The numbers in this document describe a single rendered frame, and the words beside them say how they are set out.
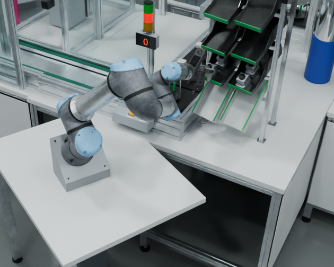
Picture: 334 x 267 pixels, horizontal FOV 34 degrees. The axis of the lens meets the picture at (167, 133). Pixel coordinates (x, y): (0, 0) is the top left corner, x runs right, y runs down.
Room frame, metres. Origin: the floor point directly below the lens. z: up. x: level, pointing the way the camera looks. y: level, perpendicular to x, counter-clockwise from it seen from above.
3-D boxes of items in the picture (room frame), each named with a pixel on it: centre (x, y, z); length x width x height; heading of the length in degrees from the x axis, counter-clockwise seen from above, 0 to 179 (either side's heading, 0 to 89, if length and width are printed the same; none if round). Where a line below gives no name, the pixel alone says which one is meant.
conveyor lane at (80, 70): (2.57, 0.26, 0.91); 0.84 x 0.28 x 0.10; 63
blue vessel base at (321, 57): (2.86, -0.89, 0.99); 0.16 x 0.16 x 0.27
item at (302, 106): (2.81, -0.20, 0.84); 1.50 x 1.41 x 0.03; 63
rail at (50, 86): (2.40, 0.32, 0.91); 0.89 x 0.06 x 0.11; 63
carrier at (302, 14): (3.48, -0.85, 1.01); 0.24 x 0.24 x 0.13; 63
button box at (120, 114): (2.26, 0.18, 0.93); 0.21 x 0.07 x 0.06; 63
